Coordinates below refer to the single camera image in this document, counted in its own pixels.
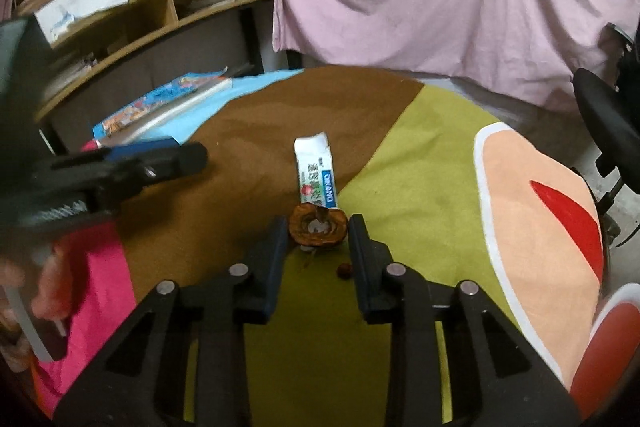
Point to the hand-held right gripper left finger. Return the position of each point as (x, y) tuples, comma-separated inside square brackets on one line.
[(277, 277)]

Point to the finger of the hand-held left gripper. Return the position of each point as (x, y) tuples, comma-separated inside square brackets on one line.
[(165, 164), (135, 149)]

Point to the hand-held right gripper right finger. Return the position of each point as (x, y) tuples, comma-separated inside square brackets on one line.
[(357, 267)]

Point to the brown dried fruit shell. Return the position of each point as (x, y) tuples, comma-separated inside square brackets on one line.
[(305, 232)]

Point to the person's left hand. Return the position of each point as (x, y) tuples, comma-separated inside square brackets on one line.
[(57, 282)]

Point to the small red-brown crumb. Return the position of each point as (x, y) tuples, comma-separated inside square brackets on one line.
[(344, 270)]

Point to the colourful paperback book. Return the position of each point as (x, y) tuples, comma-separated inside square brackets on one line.
[(165, 99)]

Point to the white wrapper blue label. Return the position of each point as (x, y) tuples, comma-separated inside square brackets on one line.
[(315, 167)]

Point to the colourful patterned blanket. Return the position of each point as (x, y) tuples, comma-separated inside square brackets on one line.
[(425, 157)]

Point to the wooden shelf unit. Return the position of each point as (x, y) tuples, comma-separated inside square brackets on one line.
[(150, 7)]

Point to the stack of papers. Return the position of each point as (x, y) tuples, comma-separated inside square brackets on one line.
[(205, 3)]

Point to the black office chair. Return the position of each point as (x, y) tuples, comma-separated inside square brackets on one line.
[(600, 107)]

